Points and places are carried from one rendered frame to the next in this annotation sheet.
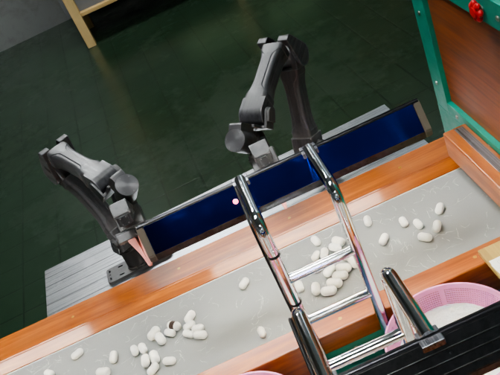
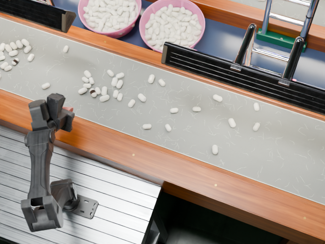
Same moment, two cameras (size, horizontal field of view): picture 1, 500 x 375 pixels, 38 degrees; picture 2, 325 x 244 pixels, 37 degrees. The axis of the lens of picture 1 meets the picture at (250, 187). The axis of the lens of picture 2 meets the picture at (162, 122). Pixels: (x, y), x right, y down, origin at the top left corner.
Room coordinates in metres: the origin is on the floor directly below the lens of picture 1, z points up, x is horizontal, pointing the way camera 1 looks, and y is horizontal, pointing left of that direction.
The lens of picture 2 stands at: (1.96, 1.00, 2.42)
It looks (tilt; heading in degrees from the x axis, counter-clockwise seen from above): 66 degrees down; 213
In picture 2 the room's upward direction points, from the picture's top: 12 degrees counter-clockwise
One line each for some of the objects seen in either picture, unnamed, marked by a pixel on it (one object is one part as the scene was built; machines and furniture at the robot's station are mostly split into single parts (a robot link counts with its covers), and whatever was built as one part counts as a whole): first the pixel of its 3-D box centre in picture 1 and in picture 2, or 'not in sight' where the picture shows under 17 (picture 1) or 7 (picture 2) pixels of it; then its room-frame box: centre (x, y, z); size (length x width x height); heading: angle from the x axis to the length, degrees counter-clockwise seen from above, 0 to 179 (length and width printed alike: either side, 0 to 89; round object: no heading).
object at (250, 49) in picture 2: not in sight; (261, 83); (1.15, 0.91, 0.90); 0.20 x 0.19 x 0.45; 90
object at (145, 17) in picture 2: not in sight; (172, 31); (0.95, 0.48, 0.72); 0.27 x 0.27 x 0.10
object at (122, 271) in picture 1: (133, 254); (68, 199); (1.74, 0.39, 0.71); 0.20 x 0.07 x 0.08; 93
